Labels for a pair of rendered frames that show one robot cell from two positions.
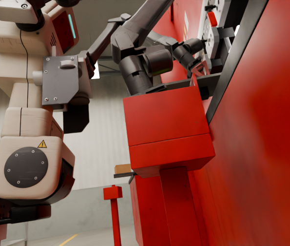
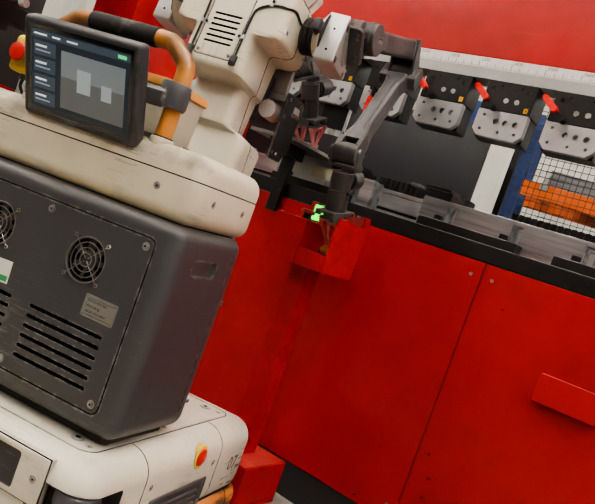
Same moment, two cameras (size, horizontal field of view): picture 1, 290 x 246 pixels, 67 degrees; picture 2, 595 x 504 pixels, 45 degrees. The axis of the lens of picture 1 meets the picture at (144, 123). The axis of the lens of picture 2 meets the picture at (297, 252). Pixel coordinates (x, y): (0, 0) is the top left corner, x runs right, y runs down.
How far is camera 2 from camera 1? 1.73 m
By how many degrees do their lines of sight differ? 62
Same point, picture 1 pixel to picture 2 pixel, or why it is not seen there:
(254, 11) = (426, 236)
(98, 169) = not seen: outside the picture
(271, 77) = (406, 270)
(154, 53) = (359, 177)
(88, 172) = not seen: outside the picture
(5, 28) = (292, 36)
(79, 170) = not seen: outside the picture
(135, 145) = (329, 258)
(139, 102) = (344, 227)
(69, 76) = (290, 131)
